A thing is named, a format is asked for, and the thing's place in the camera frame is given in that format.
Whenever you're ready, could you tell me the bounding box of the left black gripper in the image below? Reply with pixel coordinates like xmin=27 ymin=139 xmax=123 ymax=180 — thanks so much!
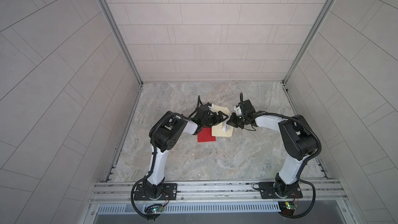
xmin=199 ymin=112 xmax=228 ymax=129

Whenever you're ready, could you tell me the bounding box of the red envelope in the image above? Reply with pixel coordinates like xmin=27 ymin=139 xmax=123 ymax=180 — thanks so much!
xmin=197 ymin=128 xmax=217 ymax=143

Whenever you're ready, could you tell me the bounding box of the white paper sheet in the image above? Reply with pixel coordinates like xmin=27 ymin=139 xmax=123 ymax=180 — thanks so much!
xmin=221 ymin=121 xmax=229 ymax=132

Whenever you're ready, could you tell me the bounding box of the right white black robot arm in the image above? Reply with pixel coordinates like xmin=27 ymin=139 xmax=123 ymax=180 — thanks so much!
xmin=227 ymin=100 xmax=321 ymax=198

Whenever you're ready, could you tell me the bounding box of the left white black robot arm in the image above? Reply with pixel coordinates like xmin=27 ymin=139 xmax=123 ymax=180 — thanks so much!
xmin=143 ymin=104 xmax=229 ymax=199

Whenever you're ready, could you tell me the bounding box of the right small circuit board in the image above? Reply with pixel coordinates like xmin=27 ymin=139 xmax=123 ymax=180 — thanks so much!
xmin=278 ymin=201 xmax=299 ymax=216

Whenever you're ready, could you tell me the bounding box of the small circuit board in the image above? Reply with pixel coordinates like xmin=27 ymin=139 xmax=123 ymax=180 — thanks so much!
xmin=278 ymin=201 xmax=299 ymax=216
xmin=145 ymin=204 xmax=164 ymax=215

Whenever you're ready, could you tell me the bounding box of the left small circuit board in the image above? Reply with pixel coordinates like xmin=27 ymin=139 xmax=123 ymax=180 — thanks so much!
xmin=145 ymin=204 xmax=164 ymax=215

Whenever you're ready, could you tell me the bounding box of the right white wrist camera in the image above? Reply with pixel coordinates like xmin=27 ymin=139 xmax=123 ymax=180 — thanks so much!
xmin=234 ymin=105 xmax=242 ymax=116

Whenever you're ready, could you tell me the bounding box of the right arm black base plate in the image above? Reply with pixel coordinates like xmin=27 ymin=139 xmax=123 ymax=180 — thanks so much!
xmin=258 ymin=181 xmax=303 ymax=199

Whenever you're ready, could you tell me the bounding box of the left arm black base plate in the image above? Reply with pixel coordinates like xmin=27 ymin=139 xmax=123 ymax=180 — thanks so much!
xmin=133 ymin=183 xmax=178 ymax=201

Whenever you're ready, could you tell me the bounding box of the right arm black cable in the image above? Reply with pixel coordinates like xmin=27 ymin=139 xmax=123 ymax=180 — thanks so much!
xmin=278 ymin=178 xmax=317 ymax=219

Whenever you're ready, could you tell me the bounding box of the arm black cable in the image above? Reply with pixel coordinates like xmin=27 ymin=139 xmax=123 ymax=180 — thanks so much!
xmin=278 ymin=178 xmax=317 ymax=219
xmin=130 ymin=174 xmax=165 ymax=222

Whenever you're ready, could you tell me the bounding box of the aluminium rail frame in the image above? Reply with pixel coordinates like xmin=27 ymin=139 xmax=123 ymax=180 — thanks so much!
xmin=89 ymin=178 xmax=348 ymax=204

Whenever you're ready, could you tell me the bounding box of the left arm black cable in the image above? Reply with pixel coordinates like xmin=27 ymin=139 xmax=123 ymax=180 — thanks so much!
xmin=130 ymin=174 xmax=165 ymax=222

